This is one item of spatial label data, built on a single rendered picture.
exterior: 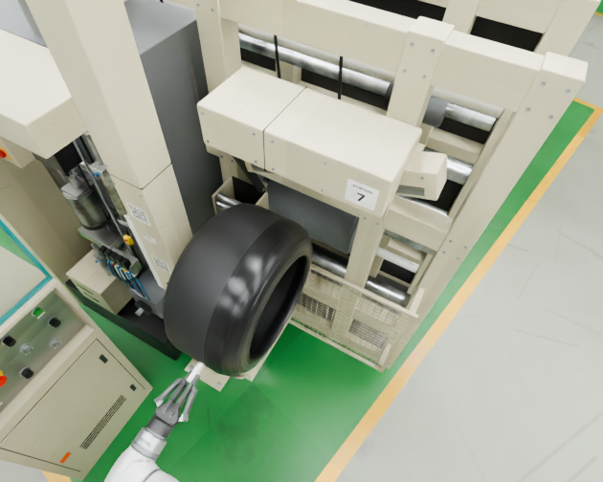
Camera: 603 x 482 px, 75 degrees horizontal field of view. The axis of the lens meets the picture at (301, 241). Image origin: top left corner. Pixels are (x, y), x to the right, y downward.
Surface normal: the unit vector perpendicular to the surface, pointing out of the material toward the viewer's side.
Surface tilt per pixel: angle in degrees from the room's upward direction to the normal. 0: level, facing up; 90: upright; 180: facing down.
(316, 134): 0
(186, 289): 40
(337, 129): 0
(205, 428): 0
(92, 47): 90
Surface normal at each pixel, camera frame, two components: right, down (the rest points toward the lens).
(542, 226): 0.04, -0.59
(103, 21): 0.87, 0.41
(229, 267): -0.11, -0.36
